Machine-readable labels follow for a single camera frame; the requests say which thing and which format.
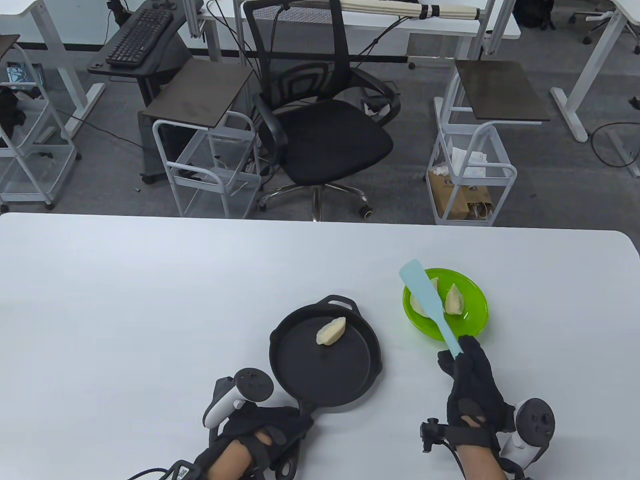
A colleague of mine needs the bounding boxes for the black cast iron frying pan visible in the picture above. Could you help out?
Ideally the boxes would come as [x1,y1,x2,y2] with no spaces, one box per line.
[269,295,384,478]

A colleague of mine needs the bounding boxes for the silver foil packet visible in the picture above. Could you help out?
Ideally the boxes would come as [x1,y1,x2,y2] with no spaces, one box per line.
[5,62,43,98]

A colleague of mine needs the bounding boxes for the black and white controller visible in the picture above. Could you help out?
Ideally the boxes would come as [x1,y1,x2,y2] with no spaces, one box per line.
[202,367,277,428]
[500,398,556,463]

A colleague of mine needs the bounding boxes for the person's right forearm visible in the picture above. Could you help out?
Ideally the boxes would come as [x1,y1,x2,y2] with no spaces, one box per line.
[452,435,526,480]

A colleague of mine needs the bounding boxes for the white cart with dark top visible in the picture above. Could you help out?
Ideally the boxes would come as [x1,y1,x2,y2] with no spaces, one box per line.
[139,59,264,220]
[0,34,82,211]
[426,59,552,227]

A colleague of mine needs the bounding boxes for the black mesh office chair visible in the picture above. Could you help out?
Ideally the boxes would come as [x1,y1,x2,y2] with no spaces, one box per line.
[241,0,402,222]

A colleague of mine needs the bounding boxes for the person's left hand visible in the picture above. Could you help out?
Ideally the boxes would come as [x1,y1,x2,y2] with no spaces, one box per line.
[217,402,316,471]

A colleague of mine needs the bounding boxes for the black computer tower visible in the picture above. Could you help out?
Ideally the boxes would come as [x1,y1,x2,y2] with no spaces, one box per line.
[139,111,211,185]

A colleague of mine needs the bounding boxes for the green plastic bowl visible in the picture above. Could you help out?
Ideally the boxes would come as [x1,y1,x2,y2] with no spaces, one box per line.
[402,268,489,344]

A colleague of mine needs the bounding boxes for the person's left forearm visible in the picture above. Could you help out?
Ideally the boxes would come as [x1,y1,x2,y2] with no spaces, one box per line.
[192,437,261,480]

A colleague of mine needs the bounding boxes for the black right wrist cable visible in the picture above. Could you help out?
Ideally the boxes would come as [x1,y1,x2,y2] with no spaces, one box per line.
[440,440,467,480]

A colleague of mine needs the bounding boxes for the black backpack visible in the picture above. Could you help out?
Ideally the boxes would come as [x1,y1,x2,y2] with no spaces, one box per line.
[512,0,557,31]

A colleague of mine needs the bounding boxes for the white paper sheets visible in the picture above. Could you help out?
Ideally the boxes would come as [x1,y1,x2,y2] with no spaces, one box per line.
[450,147,488,177]

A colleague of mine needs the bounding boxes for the white desk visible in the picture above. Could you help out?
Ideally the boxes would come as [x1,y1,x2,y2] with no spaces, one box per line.
[550,0,640,143]
[0,0,107,143]
[182,0,522,63]

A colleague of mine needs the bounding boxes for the black and white left controller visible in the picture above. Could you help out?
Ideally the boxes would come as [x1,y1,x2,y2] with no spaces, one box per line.
[202,367,277,428]

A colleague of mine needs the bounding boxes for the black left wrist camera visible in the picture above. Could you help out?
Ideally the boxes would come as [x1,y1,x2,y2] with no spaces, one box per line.
[167,461,201,480]

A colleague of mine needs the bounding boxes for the person's right hand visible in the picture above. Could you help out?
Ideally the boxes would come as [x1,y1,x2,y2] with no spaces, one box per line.
[437,335,517,447]

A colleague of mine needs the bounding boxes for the dark keyboard stand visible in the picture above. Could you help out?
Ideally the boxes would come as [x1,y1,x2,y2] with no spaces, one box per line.
[87,0,197,108]

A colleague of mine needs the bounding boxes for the light blue dessert spatula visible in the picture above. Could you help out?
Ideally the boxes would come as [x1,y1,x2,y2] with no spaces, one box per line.
[399,259,464,360]

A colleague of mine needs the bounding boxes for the black and white right controller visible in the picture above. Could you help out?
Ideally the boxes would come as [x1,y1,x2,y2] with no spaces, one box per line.
[500,398,556,463]

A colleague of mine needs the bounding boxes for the brown paper bag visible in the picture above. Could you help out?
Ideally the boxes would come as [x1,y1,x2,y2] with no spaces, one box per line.
[428,169,495,221]

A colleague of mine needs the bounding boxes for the black keyboard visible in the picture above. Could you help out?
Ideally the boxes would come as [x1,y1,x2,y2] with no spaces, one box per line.
[105,7,174,68]

